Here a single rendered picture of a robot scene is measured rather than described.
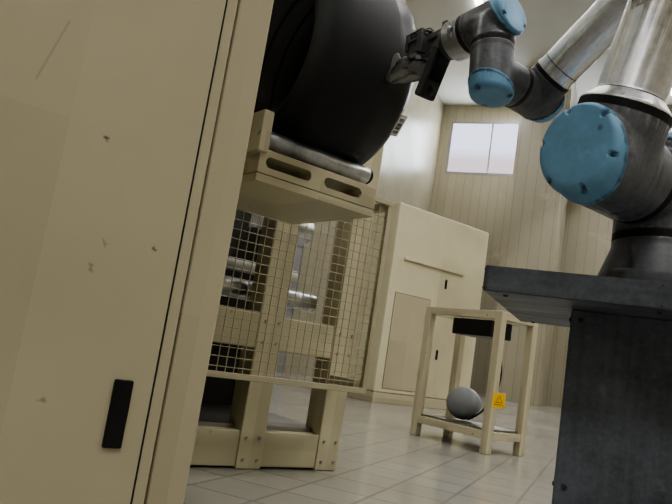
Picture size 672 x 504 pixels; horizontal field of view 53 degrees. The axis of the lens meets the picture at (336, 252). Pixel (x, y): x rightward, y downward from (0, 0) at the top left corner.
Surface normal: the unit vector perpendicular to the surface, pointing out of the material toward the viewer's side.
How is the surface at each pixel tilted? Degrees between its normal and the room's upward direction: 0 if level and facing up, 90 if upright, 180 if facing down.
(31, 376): 90
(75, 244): 90
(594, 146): 94
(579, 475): 90
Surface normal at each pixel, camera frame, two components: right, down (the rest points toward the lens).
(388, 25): 0.62, -0.20
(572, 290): -0.36, -0.19
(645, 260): -0.45, -0.55
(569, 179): -0.81, -0.15
